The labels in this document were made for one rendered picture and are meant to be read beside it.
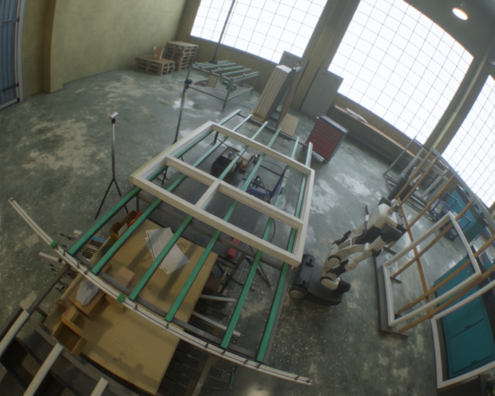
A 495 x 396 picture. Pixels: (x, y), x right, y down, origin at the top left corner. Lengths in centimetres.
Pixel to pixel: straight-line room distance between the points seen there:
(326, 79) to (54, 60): 840
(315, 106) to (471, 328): 814
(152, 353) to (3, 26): 621
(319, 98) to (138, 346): 867
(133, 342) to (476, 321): 450
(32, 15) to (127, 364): 653
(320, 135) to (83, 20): 699
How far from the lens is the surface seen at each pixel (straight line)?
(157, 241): 185
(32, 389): 149
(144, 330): 156
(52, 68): 661
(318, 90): 887
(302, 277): 265
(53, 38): 648
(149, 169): 199
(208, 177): 202
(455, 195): 1082
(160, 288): 165
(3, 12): 626
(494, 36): 1192
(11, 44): 637
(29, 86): 685
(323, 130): 547
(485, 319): 447
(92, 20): 759
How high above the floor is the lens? 215
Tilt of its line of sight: 39 degrees down
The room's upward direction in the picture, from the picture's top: 25 degrees clockwise
